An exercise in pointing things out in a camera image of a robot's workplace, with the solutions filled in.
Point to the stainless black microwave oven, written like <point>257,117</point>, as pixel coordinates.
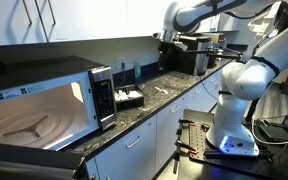
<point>34,71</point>

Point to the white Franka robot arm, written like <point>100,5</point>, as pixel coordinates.
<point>240,80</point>

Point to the white packets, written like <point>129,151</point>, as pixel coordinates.
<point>122,96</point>

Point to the white cabinet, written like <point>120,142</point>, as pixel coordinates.
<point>134,160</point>
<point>84,16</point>

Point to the black orange bar clamp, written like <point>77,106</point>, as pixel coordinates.
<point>184,146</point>
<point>185,121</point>

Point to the white plastic fork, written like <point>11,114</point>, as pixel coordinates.
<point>160,89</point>

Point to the white lower cabinet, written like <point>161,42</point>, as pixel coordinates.
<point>134,160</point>

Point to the white upper cabinet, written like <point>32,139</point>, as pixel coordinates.
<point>84,16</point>

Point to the teal soap bottle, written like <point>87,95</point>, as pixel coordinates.
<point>137,71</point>

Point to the black plastic tray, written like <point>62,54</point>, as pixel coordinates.
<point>130,104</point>

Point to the black silver coffee machine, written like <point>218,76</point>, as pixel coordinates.
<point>192,56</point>

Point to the white wall shelf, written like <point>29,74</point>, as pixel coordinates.
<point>262,21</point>

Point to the black power box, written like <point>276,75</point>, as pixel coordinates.
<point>274,132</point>

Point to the white wall outlet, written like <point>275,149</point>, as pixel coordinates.
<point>118,61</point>

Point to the black camera on mount bar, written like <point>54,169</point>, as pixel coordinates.
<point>227,55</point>

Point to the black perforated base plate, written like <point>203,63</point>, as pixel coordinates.
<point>200,136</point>

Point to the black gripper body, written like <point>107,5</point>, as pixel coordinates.
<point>166,50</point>

